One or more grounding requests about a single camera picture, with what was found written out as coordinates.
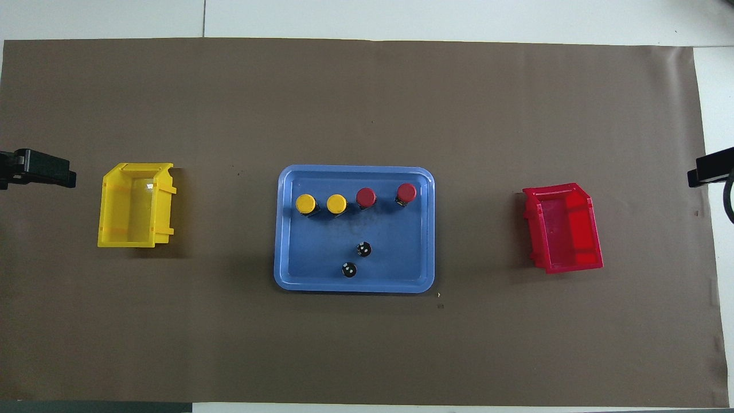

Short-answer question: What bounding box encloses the red plastic bin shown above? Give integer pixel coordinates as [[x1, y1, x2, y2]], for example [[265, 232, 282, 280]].
[[522, 182, 604, 275]]

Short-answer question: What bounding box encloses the blue plastic tray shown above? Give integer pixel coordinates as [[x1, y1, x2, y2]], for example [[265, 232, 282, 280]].
[[274, 165, 436, 294]]

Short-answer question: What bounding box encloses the brown paper mat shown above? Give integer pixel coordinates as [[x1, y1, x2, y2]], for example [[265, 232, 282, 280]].
[[0, 38, 729, 408]]

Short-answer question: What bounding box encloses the yellow plastic bin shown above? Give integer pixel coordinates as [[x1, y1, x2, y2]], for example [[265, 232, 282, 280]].
[[97, 162, 177, 249]]

